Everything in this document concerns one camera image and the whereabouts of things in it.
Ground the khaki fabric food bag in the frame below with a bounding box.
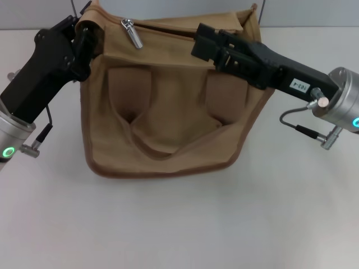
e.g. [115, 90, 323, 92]
[75, 0, 271, 179]

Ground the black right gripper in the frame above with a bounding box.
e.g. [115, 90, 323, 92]
[190, 40, 340, 100]

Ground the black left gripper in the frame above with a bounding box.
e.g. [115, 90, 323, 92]
[0, 15, 102, 123]

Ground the grey right gripper cable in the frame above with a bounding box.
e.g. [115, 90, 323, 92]
[279, 87, 344, 151]

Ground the silver metal zipper pull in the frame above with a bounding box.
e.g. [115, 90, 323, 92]
[120, 18, 144, 50]

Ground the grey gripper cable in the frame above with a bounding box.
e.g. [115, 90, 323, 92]
[7, 71, 54, 155]
[279, 87, 344, 151]

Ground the grey left gripper cable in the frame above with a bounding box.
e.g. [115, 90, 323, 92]
[7, 71, 54, 155]

